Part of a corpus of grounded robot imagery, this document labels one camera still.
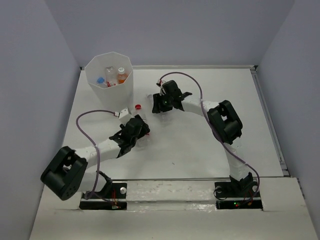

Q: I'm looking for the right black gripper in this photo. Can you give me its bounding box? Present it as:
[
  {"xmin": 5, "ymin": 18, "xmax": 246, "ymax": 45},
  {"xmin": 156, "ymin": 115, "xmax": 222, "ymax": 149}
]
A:
[{"xmin": 152, "ymin": 92, "xmax": 173, "ymax": 114}]

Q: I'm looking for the red cap red label bottle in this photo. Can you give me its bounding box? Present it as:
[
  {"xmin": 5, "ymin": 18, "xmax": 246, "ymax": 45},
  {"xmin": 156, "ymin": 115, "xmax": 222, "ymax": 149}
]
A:
[{"xmin": 135, "ymin": 104, "xmax": 150, "ymax": 148}]

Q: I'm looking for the orange tea bottle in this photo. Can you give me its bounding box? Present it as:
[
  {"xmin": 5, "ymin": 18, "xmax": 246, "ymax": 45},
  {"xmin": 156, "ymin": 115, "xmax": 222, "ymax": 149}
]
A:
[{"xmin": 117, "ymin": 67, "xmax": 128, "ymax": 84}]

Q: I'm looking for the crushed red cap cola bottle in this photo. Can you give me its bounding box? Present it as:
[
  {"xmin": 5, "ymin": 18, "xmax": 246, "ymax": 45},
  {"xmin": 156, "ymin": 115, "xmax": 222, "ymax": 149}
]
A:
[{"xmin": 104, "ymin": 66, "xmax": 117, "ymax": 88}]

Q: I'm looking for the clear bottle blue cap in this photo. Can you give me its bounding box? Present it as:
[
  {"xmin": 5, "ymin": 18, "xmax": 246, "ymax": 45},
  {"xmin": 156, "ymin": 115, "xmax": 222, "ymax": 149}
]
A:
[{"xmin": 96, "ymin": 77, "xmax": 107, "ymax": 89}]

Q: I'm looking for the clear unlabelled crushed bottle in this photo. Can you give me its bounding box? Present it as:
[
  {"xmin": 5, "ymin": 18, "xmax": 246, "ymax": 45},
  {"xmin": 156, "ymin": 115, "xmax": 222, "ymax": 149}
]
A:
[{"xmin": 146, "ymin": 94, "xmax": 172, "ymax": 126}]

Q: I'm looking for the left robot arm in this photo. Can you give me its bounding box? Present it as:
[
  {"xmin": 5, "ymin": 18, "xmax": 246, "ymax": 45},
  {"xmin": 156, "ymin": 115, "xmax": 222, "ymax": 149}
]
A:
[{"xmin": 40, "ymin": 115, "xmax": 150, "ymax": 201}]

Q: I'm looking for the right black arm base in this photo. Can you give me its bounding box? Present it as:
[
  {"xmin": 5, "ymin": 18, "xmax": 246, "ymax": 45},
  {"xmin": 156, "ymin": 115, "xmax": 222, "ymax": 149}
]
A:
[{"xmin": 213, "ymin": 181, "xmax": 263, "ymax": 210}]

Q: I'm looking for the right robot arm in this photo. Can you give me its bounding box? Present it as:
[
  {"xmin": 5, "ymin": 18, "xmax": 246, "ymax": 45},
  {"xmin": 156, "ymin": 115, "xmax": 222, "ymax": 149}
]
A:
[{"xmin": 152, "ymin": 79, "xmax": 260, "ymax": 202}]

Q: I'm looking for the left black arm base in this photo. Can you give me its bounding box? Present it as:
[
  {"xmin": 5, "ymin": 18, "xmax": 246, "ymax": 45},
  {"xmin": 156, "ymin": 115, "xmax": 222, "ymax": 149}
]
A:
[{"xmin": 79, "ymin": 181, "xmax": 128, "ymax": 211}]

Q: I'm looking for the white octagonal plastic bin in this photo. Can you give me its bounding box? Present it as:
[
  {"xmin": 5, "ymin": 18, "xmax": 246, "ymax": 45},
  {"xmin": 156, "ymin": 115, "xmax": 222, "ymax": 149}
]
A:
[{"xmin": 84, "ymin": 52, "xmax": 134, "ymax": 112}]

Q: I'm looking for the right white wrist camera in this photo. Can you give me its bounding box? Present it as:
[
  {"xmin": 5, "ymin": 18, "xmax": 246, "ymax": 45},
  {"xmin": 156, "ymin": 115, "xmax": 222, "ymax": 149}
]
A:
[{"xmin": 156, "ymin": 78, "xmax": 166, "ymax": 96}]

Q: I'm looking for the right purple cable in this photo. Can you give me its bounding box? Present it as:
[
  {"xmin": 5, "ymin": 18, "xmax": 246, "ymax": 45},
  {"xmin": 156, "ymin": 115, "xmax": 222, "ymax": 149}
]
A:
[{"xmin": 159, "ymin": 71, "xmax": 261, "ymax": 201}]

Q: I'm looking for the purple cable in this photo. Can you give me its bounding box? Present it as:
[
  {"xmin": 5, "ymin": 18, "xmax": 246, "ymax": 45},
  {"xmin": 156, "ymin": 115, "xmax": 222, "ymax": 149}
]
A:
[
  {"xmin": 159, "ymin": 71, "xmax": 261, "ymax": 201},
  {"xmin": 75, "ymin": 109, "xmax": 121, "ymax": 207}
]

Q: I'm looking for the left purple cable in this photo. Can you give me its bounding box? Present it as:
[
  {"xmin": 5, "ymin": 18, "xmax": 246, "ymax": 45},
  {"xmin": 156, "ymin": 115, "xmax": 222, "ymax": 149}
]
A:
[{"xmin": 75, "ymin": 109, "xmax": 121, "ymax": 207}]

